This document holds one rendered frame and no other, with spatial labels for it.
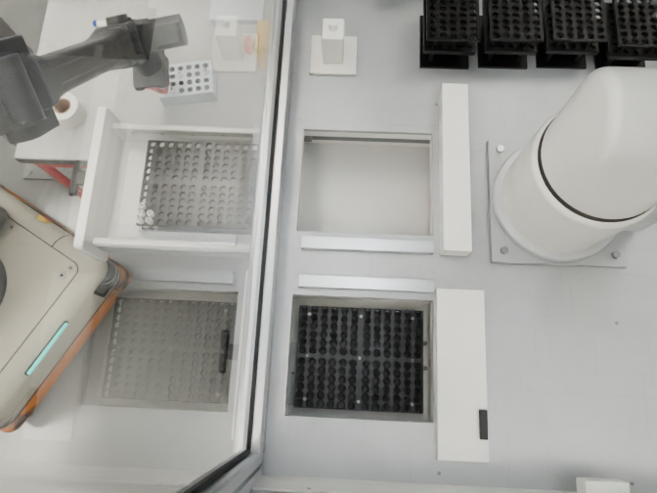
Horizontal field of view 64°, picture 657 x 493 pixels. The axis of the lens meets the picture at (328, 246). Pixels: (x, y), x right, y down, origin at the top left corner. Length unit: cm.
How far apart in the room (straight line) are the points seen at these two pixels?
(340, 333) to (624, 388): 47
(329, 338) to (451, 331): 21
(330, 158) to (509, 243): 40
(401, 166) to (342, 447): 56
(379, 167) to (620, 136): 54
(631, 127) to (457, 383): 46
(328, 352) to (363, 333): 7
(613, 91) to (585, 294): 41
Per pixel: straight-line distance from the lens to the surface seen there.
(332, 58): 105
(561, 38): 108
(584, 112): 74
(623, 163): 72
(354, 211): 107
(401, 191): 109
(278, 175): 92
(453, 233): 91
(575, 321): 98
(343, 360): 97
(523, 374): 94
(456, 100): 102
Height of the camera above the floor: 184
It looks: 75 degrees down
